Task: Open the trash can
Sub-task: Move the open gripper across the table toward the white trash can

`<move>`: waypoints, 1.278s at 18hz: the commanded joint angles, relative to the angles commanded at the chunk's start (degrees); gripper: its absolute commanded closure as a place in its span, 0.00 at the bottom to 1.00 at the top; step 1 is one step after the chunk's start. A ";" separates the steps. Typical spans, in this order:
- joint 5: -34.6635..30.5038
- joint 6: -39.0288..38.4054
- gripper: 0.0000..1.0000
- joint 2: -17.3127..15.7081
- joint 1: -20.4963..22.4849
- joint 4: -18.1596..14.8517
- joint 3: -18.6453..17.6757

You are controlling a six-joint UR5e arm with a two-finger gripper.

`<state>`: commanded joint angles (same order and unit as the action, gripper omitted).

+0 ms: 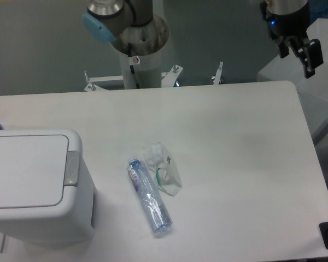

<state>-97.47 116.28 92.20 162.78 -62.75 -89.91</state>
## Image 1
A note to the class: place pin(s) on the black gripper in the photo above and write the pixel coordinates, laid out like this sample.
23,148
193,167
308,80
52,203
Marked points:
291,19

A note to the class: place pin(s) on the white push-button trash can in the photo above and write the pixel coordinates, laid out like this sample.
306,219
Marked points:
47,194

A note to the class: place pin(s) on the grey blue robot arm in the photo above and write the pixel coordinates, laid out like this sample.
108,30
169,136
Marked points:
133,29

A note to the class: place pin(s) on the white covered box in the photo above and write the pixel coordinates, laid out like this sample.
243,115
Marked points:
312,92

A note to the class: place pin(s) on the crumpled clear plastic bag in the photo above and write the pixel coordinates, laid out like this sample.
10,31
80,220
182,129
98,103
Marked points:
166,175

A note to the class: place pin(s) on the clear plastic water bottle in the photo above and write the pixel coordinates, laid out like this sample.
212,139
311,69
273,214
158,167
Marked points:
149,197

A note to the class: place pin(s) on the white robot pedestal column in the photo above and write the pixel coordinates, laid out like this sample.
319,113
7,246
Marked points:
140,69

